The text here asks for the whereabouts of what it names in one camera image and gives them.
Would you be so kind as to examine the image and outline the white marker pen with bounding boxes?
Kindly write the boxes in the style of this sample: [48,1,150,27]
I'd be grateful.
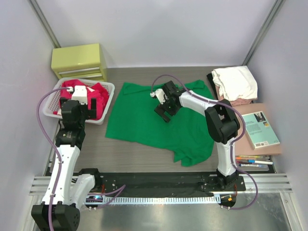
[237,162,271,168]

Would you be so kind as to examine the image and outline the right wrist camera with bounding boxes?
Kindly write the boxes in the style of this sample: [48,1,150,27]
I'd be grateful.
[150,89,167,104]

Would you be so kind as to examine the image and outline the blue marker pen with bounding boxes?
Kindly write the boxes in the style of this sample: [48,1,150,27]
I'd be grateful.
[236,159,268,164]

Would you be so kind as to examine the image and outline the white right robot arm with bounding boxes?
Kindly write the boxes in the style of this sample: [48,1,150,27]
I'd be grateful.
[150,81,240,191]

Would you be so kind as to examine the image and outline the white plastic laundry basket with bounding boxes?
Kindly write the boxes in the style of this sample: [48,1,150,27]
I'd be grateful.
[43,77,115,125]

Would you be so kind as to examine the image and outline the white folded t shirt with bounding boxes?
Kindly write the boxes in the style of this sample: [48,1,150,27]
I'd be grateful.
[211,65,258,102]

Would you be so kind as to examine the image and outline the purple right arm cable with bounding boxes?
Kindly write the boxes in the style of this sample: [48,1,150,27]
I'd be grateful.
[151,74,259,210]

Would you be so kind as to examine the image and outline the red t shirt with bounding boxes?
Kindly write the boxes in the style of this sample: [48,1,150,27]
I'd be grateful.
[52,79,110,122]

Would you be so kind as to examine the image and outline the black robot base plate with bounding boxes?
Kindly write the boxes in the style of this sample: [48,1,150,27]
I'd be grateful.
[100,172,246,192]

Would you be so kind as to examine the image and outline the aluminium slotted rail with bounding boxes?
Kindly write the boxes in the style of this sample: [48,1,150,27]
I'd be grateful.
[84,195,221,205]

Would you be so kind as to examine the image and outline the teal paperback book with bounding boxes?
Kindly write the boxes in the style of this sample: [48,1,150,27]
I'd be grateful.
[236,111,280,150]

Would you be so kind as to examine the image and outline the yellow highlighter pen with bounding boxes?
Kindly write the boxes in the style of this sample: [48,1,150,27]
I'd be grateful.
[236,155,263,159]

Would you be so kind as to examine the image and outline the pink desk mat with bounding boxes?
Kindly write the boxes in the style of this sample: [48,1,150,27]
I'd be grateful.
[234,103,282,156]

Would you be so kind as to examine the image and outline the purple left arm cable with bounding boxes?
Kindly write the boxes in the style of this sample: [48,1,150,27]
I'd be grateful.
[36,87,126,231]

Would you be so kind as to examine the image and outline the green t shirt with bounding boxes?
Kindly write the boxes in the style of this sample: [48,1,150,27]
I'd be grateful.
[105,82,214,167]

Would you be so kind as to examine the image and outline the yellow green drawer cabinet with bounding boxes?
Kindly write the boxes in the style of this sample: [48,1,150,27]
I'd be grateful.
[51,43,107,82]

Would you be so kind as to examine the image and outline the pink folded t shirt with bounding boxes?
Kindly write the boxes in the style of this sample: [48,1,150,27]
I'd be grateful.
[215,86,255,106]

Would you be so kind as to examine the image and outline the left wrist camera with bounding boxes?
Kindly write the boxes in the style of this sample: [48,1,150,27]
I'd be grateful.
[66,85,88,105]

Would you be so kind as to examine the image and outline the black folded t shirt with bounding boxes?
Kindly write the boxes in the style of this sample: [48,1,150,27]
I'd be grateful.
[206,73,218,98]

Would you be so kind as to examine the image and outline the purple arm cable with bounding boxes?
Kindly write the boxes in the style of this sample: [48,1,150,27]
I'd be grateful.
[151,74,259,210]
[36,87,126,231]

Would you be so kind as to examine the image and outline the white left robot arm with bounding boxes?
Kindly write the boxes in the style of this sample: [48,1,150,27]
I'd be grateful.
[31,99,102,231]

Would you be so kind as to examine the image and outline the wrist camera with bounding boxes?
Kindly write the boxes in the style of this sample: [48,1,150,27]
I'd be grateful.
[66,85,88,105]
[150,89,167,104]

